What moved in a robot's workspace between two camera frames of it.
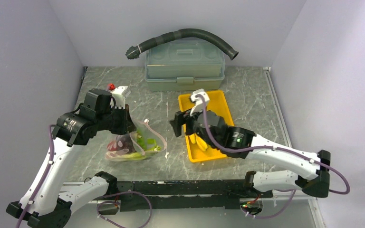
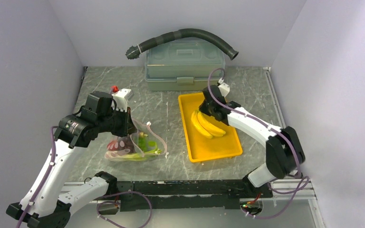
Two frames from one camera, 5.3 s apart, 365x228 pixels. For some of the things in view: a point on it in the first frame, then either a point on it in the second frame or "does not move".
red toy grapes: [112, 146] does not move
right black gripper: [181, 118] → [203, 109]
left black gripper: [127, 125] does not move
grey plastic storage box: [184, 64] does not move
